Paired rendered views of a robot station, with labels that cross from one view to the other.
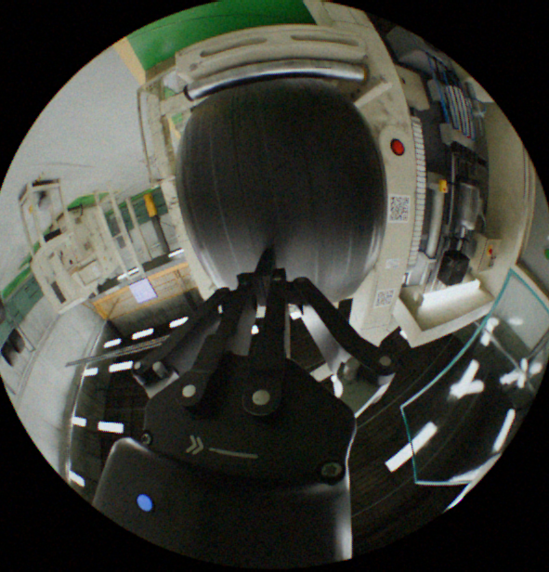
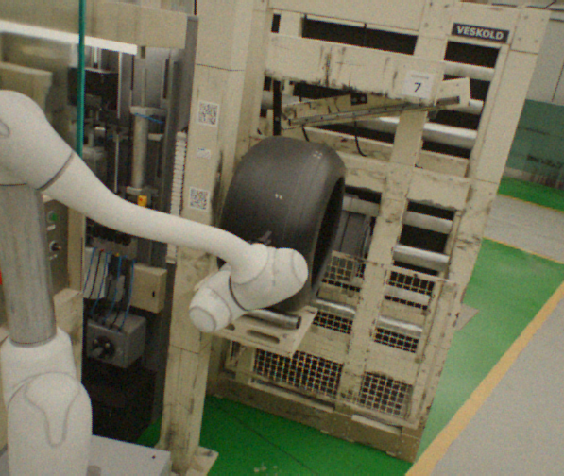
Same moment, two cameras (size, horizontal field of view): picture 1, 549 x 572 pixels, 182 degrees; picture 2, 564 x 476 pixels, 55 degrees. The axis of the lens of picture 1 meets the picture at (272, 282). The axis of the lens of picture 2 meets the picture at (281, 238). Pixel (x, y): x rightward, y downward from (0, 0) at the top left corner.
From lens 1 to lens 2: 1.46 m
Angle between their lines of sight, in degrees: 58
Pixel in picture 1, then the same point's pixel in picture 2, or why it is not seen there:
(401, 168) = not seen: hidden behind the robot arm
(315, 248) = (250, 234)
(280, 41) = (241, 326)
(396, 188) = (200, 214)
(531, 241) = (65, 210)
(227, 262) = (285, 243)
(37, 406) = not seen: outside the picture
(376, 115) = (204, 265)
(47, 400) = not seen: outside the picture
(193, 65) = (284, 336)
